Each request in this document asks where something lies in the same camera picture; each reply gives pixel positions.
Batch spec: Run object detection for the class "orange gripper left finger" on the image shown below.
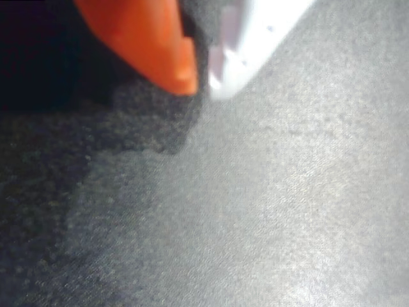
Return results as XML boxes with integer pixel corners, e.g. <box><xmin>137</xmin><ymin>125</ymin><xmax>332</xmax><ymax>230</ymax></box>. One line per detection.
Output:
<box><xmin>72</xmin><ymin>0</ymin><xmax>199</xmax><ymax>97</ymax></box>

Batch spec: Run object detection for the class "black table mat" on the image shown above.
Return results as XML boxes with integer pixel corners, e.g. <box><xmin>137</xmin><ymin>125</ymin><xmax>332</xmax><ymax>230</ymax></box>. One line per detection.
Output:
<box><xmin>0</xmin><ymin>0</ymin><xmax>409</xmax><ymax>307</ymax></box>

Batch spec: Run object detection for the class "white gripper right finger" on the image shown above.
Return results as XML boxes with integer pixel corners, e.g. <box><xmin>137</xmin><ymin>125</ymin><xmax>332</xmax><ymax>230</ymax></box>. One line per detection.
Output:
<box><xmin>209</xmin><ymin>0</ymin><xmax>316</xmax><ymax>102</ymax></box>

